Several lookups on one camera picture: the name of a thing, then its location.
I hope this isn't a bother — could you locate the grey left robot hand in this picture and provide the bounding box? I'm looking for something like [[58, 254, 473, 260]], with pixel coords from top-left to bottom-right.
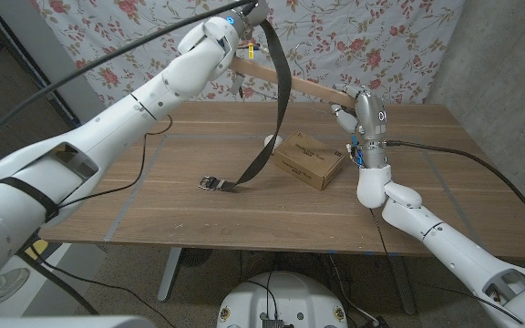
[[243, 0, 271, 27]]

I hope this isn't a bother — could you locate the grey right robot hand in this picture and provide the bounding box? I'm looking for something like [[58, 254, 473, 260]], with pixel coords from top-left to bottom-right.
[[330, 84, 389, 145]]

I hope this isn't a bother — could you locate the wooden bar with metal clips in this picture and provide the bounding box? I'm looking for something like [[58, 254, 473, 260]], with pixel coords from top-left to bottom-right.
[[228, 43, 359, 110]]

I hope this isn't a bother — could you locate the dark leather belt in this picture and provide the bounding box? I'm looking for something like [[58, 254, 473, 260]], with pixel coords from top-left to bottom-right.
[[197, 18, 293, 192]]

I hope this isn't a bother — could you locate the white robot shoulder housing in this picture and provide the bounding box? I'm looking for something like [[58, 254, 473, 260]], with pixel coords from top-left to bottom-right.
[[0, 315, 157, 328]]

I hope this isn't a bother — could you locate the brown cardboard box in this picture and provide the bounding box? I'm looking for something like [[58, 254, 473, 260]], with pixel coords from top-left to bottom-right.
[[272, 130, 346, 191]]

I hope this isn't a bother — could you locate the floral backdrop cloth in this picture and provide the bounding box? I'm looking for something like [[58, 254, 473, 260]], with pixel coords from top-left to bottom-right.
[[32, 0, 467, 106]]

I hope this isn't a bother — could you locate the grey table leg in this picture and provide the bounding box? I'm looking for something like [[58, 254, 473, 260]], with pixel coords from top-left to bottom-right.
[[387, 254, 417, 316], [157, 247, 185, 302]]

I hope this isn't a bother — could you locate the white robot torso dome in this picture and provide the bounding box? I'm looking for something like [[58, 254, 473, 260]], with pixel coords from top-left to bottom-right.
[[216, 271, 349, 328]]

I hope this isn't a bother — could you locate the black round object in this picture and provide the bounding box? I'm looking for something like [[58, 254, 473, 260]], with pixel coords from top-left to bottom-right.
[[180, 248, 213, 268]]

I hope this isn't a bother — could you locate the yellow black foot pedal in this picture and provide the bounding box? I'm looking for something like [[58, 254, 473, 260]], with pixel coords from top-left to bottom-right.
[[26, 239, 49, 261]]

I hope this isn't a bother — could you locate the grey sneaker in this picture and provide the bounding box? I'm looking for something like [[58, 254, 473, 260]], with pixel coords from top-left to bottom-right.
[[0, 267, 31, 315]]

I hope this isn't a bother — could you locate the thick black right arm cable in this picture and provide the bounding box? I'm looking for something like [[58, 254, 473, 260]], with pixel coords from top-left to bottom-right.
[[384, 138, 525, 241]]

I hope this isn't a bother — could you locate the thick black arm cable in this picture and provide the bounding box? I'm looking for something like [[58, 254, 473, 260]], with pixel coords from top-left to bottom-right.
[[384, 138, 525, 241], [0, 0, 257, 177]]

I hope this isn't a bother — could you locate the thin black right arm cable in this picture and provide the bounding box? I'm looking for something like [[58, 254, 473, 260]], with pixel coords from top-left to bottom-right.
[[368, 207, 525, 325]]

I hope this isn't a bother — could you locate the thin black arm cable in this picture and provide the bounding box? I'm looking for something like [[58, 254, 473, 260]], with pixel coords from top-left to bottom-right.
[[57, 113, 175, 210], [368, 207, 525, 325]]

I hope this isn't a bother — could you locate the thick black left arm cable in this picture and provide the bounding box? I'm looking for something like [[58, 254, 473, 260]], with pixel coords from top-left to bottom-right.
[[0, 0, 257, 177]]

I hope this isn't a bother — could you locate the white floor cable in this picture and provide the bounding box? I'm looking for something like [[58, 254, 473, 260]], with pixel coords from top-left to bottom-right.
[[327, 253, 380, 325]]

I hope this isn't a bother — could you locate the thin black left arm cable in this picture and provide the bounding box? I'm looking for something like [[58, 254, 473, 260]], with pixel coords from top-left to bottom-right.
[[57, 113, 175, 210]]

